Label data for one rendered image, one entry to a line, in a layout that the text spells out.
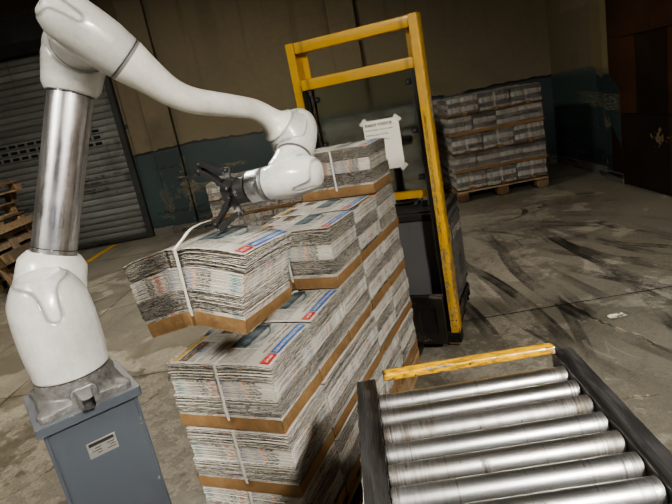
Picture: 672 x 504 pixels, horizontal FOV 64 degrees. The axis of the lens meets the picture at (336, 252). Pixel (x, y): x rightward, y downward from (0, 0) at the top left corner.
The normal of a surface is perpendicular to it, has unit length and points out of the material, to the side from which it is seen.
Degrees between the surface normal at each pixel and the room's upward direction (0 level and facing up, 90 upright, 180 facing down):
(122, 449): 90
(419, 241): 90
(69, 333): 87
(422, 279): 90
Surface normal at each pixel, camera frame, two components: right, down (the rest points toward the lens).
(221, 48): -0.01, 0.27
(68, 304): 0.76, -0.25
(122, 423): 0.58, 0.11
